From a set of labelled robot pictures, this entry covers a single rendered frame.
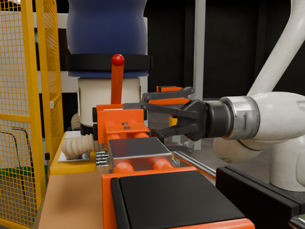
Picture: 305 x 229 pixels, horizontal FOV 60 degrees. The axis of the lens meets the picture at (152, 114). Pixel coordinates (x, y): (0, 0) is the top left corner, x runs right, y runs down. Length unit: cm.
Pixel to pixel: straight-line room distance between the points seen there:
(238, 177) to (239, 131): 34
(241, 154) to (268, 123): 15
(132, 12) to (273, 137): 43
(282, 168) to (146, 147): 85
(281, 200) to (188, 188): 6
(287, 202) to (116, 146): 18
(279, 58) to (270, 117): 28
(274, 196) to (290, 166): 91
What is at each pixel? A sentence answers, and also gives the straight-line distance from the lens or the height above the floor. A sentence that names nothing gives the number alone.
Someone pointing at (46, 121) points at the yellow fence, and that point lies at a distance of 240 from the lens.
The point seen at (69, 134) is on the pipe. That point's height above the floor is 115.
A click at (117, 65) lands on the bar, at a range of 48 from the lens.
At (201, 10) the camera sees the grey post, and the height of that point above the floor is 219.
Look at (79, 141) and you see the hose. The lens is 58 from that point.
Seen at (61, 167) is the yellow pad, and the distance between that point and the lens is 62.
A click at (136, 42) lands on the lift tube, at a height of 139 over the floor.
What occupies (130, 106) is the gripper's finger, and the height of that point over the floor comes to 126.
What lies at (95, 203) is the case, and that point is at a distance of 83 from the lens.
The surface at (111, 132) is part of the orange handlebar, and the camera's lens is 37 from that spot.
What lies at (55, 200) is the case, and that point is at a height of 94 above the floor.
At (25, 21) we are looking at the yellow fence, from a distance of 191.
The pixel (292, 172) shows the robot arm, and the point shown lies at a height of 96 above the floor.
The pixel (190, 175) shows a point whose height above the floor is 126.
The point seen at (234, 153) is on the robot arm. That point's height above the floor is 113.
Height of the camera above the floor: 133
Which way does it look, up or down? 10 degrees down
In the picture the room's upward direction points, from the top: straight up
